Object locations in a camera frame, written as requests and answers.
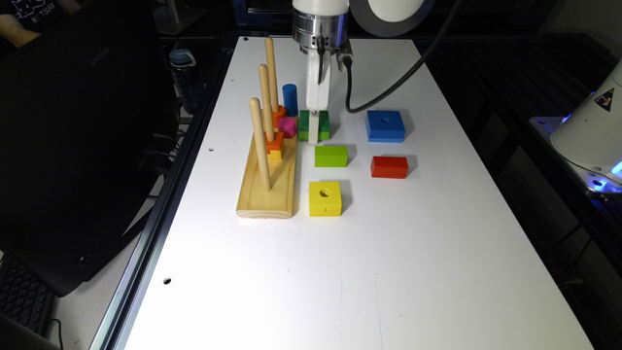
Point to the blue square block with hole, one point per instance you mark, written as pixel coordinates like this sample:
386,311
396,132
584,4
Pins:
384,126

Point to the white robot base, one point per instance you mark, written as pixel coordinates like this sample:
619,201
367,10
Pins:
588,140

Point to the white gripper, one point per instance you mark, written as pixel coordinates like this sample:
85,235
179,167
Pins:
318,78

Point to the light green rectangular block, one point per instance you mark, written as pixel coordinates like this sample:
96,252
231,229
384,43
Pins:
331,156

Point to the blue cylinder block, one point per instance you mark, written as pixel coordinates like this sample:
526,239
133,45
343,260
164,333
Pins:
290,99

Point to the middle wooden peg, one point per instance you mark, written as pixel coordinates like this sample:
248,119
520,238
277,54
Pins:
266,101

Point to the person forearm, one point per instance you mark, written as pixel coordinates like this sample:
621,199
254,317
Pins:
13,31

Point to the rear wooden peg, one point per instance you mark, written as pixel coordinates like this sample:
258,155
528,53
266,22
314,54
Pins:
272,79

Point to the wooden peg board base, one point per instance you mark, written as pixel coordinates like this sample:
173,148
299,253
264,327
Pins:
254,200

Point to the yellow square block with hole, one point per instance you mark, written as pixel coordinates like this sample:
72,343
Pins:
325,199

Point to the red rectangular block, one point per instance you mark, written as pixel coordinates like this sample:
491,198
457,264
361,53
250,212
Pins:
389,167

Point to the wooden peg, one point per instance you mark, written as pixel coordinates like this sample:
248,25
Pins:
260,144
272,79
266,101

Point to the front wooden peg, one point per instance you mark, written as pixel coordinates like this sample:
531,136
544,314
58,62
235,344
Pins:
260,144

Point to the yellow block under orange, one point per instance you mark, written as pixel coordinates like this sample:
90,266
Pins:
274,154

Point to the orange block on rear peg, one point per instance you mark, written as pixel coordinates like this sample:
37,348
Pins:
278,115

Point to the pink cylinder block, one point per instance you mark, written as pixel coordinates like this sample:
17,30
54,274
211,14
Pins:
287,126

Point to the dark green square block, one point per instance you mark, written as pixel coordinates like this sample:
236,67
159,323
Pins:
303,125

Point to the black keyboard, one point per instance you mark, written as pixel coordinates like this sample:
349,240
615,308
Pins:
24,298

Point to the orange cross block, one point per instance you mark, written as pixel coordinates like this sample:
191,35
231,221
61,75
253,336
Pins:
275,145

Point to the blue lidded water bottle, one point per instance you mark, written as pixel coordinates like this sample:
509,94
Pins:
187,78

